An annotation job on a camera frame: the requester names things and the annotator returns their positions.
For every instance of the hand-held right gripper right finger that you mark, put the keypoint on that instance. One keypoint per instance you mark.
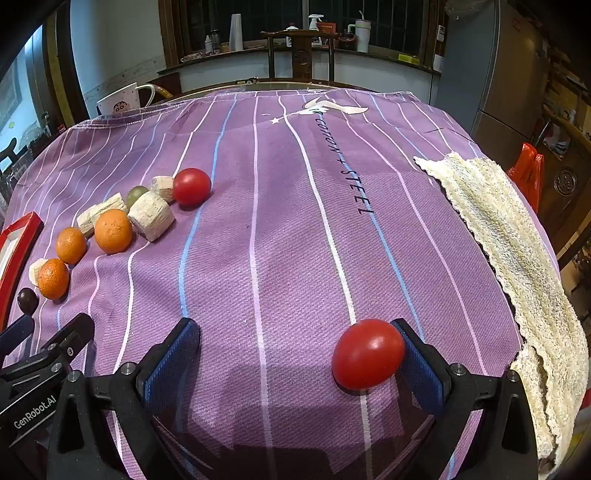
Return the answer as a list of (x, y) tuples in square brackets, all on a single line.
[(422, 371)]

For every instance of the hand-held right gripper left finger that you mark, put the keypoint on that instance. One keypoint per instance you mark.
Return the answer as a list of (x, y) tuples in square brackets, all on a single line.
[(168, 369)]

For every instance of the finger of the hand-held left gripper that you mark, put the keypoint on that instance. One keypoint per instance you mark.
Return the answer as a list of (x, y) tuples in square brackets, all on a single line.
[(69, 336), (17, 331)]

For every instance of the dark round fruit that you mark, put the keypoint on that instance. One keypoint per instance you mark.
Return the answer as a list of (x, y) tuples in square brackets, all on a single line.
[(27, 300)]

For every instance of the red tomato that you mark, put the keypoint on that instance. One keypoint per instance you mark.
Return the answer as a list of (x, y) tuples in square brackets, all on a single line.
[(368, 353), (192, 186)]

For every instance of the orange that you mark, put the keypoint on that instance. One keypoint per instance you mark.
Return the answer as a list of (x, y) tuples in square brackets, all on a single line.
[(113, 231), (53, 278), (71, 245)]

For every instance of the cream sugarcane piece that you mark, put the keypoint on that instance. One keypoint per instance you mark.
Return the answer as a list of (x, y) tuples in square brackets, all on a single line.
[(88, 220), (162, 187), (112, 204), (33, 271), (151, 216)]

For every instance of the red-rimmed white tray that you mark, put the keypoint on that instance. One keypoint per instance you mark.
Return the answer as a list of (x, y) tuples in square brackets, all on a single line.
[(14, 249)]

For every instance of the green grape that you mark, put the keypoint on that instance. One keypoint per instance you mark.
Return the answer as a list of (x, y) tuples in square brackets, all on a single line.
[(136, 194)]

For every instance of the cream knitted towel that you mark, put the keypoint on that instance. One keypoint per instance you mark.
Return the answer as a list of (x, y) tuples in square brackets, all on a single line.
[(508, 230)]

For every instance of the purple striped tablecloth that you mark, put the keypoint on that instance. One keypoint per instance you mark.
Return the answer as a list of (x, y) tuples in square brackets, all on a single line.
[(286, 230)]

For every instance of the orange plastic bag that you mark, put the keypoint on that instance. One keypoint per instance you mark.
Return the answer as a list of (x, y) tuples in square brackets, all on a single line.
[(530, 173)]

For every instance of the carved wooden armchair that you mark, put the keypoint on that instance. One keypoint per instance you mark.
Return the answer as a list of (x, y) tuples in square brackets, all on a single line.
[(565, 180)]

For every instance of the white cartoon mug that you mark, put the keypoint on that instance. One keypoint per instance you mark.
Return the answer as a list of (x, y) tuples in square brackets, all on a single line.
[(124, 100)]

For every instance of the red and yellow hoop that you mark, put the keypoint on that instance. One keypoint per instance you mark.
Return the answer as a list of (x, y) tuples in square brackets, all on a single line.
[(162, 91)]

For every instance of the grey refrigerator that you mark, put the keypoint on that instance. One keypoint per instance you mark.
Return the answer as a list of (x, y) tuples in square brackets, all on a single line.
[(503, 69)]

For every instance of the yellow flat box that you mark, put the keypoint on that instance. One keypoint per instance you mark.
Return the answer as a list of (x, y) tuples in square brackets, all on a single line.
[(408, 58)]

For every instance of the small white bottle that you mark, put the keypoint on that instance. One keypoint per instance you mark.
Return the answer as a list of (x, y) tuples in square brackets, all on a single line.
[(208, 44)]

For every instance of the white tumbler with straw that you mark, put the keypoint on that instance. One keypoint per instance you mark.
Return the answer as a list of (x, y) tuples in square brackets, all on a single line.
[(361, 34)]

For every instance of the dark wooden chair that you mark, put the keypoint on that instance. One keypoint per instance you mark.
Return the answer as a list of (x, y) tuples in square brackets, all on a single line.
[(300, 50)]

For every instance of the stack of white cups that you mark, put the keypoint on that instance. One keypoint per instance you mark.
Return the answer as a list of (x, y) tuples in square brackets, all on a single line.
[(236, 32)]

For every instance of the red box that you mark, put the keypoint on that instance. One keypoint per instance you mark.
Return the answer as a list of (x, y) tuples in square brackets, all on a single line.
[(328, 26)]

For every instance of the white spray bottle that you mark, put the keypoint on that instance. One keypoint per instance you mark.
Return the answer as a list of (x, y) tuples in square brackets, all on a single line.
[(315, 30)]

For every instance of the dark framed window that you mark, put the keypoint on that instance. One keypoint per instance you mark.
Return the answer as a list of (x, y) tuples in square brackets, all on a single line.
[(277, 18)]

